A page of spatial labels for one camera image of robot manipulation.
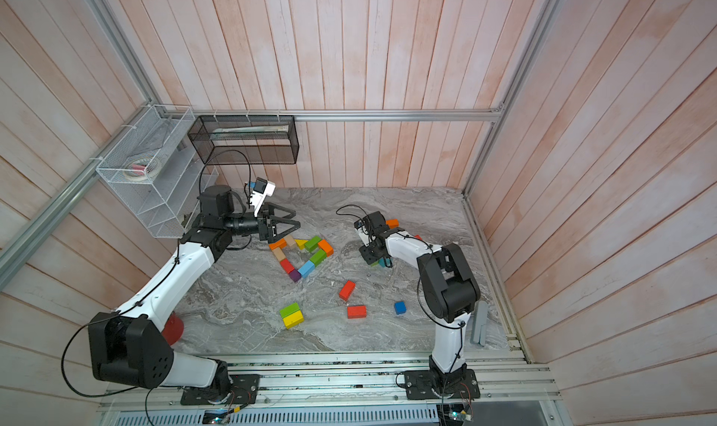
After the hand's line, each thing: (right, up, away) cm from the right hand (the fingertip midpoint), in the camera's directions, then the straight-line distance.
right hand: (371, 249), depth 100 cm
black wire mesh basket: (-48, +41, +4) cm, 64 cm away
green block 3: (-19, -3, -2) cm, 19 cm away
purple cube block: (-27, -9, -6) cm, 29 cm away
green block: (+1, -4, -9) cm, 10 cm away
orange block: (-17, +1, +3) cm, 18 cm away
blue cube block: (+8, -17, -14) cm, 23 cm away
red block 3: (-5, -19, -13) cm, 24 cm away
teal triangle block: (+3, -3, -13) cm, 13 cm away
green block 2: (-22, +2, +1) cm, 22 cm away
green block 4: (-27, -18, -13) cm, 35 cm away
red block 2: (-9, -13, -8) cm, 18 cm away
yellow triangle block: (-26, +2, +1) cm, 26 cm away
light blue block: (-23, -7, -6) cm, 24 cm away
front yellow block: (-25, -20, -16) cm, 36 cm away
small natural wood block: (-33, -2, -2) cm, 33 cm away
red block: (-30, -6, -3) cm, 31 cm away
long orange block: (-34, +2, +1) cm, 34 cm away
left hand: (-22, +10, -27) cm, 36 cm away
